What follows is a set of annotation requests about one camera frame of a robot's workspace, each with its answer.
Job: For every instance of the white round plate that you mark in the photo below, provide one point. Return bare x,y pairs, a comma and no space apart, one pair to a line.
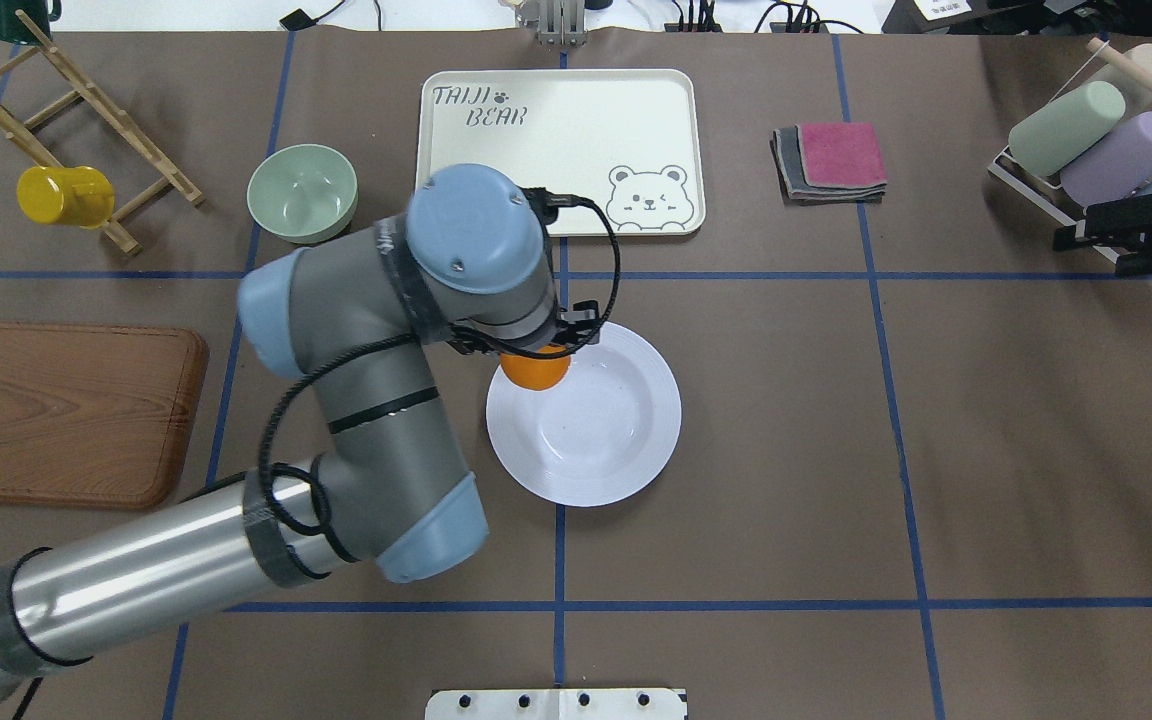
601,434

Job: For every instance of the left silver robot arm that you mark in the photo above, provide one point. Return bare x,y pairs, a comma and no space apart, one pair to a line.
358,460

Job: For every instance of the dark green mug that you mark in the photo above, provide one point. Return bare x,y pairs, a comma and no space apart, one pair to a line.
22,21

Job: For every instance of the purple cup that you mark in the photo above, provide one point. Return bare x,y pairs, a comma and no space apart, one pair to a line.
1113,168

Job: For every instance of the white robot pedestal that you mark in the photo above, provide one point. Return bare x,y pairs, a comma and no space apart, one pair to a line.
559,703

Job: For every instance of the wooden cutting board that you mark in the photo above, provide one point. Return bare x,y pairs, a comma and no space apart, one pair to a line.
96,416

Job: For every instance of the cream bear tray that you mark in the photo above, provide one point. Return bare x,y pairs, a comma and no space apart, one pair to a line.
625,138

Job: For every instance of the grey cloth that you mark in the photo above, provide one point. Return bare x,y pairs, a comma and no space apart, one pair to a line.
786,153

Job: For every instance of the green cup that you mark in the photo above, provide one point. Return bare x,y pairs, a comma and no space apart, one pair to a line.
1063,129

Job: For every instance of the yellow mug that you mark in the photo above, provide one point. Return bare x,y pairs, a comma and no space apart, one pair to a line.
81,196

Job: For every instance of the aluminium frame post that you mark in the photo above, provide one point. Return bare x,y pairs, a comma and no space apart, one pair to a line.
557,23

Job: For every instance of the pink cloth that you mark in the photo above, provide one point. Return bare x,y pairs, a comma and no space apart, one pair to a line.
841,156

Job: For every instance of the mint green bowl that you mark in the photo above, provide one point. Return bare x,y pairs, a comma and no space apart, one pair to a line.
304,194

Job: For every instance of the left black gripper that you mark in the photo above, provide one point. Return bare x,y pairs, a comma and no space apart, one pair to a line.
477,345

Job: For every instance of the white wire cup rack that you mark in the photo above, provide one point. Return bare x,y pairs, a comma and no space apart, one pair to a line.
1046,192

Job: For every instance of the orange fruit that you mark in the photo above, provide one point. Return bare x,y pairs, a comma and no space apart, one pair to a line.
536,374

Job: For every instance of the wooden mug rack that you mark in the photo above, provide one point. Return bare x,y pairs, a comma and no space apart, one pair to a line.
87,127

